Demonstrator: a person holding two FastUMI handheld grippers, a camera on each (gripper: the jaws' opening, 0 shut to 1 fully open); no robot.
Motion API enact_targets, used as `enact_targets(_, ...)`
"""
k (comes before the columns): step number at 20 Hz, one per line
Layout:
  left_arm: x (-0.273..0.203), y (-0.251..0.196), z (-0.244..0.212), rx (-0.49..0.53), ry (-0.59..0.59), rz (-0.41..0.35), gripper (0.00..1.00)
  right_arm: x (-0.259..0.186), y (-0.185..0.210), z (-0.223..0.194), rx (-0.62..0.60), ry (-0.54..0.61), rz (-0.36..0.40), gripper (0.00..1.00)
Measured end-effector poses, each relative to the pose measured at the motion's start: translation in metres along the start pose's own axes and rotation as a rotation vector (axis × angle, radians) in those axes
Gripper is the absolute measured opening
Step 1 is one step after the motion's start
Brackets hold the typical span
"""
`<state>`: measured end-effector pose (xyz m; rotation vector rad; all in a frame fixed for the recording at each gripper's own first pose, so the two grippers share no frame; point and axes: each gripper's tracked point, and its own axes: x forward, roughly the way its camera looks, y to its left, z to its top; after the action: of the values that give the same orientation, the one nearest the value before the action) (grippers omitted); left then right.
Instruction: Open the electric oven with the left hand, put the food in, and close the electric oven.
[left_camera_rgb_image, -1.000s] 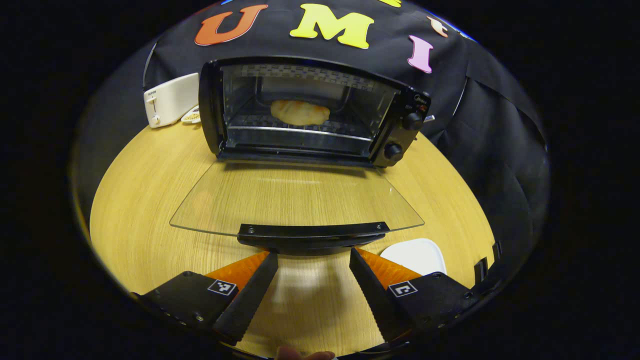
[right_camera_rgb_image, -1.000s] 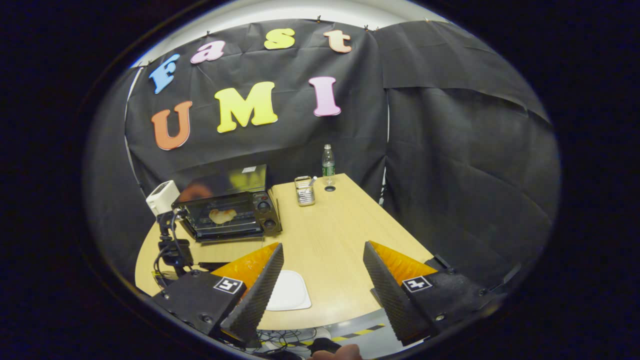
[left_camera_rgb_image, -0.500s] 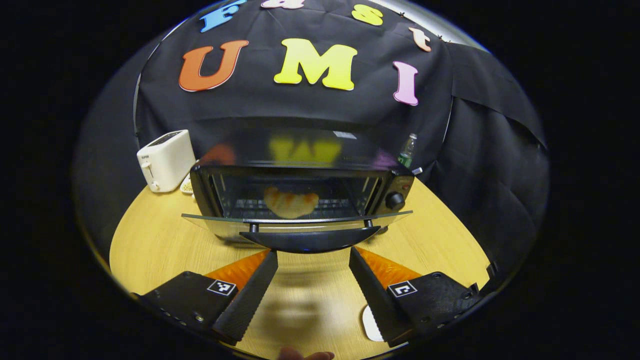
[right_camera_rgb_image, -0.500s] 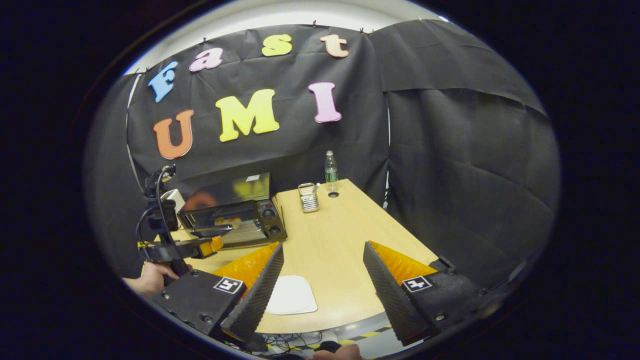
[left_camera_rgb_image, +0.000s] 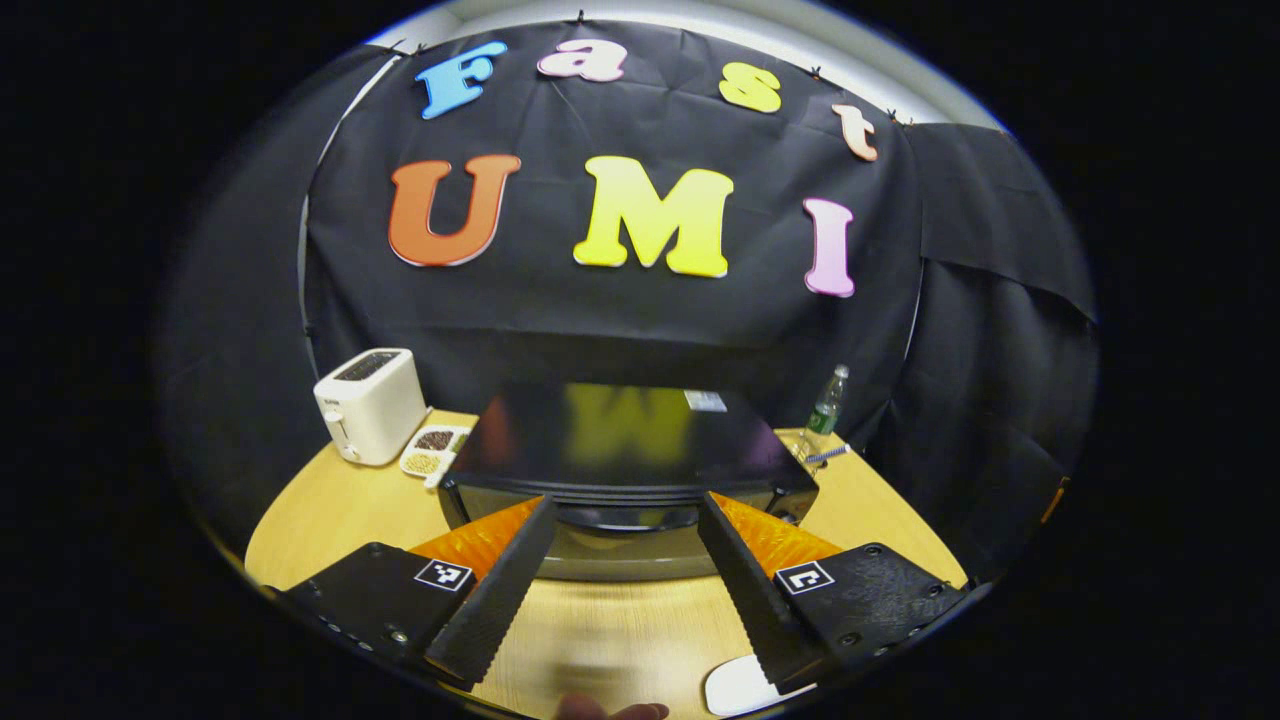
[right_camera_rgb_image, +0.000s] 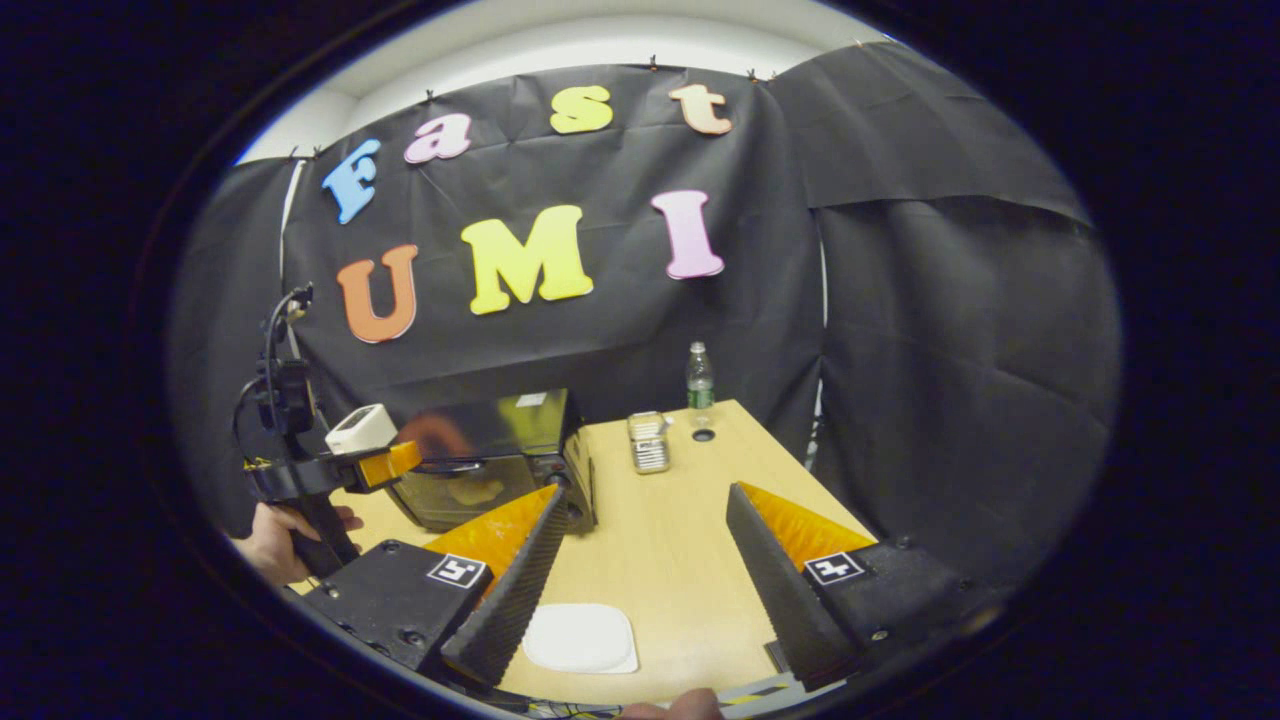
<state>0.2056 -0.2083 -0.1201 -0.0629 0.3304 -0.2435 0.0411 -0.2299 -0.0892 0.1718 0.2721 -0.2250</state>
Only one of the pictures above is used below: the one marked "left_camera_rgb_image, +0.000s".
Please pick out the green plastic bottle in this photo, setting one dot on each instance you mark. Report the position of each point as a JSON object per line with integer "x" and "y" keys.
{"x": 826, "y": 410}

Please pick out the white toaster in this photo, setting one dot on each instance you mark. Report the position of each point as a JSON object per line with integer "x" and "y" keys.
{"x": 375, "y": 410}

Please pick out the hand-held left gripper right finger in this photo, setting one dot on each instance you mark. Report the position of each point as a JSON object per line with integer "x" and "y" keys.
{"x": 750, "y": 605}

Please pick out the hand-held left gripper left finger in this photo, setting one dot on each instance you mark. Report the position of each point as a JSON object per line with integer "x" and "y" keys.
{"x": 490, "y": 615}

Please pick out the white divided dish with beans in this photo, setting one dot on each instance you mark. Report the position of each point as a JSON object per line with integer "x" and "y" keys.
{"x": 432, "y": 452}

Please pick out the black electric oven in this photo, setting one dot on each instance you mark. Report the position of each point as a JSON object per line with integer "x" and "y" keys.
{"x": 620, "y": 440}

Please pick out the white plate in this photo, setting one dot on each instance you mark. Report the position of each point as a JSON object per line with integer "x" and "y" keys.
{"x": 735, "y": 690}

